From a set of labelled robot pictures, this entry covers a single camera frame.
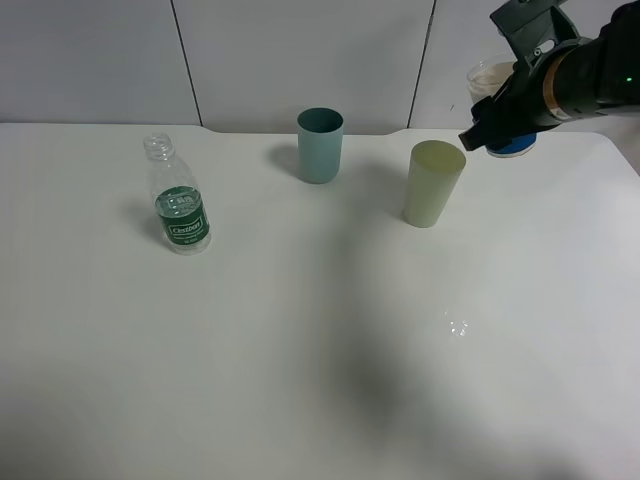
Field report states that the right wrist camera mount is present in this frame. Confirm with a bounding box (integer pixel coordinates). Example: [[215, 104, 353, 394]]
[[490, 0, 582, 68]]

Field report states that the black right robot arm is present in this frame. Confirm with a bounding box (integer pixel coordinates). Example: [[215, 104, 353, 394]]
[[459, 1, 639, 151]]

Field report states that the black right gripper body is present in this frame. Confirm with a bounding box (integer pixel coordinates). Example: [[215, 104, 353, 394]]
[[504, 39, 605, 134]]

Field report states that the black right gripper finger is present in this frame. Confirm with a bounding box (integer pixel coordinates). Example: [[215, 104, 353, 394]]
[[459, 106, 537, 151], [471, 74, 520, 123]]

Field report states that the pale yellow plastic cup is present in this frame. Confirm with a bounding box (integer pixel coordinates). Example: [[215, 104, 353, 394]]
[[403, 140, 466, 228]]

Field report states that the blue-sleeved clear cup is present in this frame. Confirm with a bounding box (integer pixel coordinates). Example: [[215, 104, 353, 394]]
[[467, 55, 537, 158]]

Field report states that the teal plastic cup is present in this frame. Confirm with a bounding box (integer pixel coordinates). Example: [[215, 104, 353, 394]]
[[297, 107, 344, 184]]

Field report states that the clear green-label water bottle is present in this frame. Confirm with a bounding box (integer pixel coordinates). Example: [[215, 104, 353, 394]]
[[143, 133, 212, 255]]

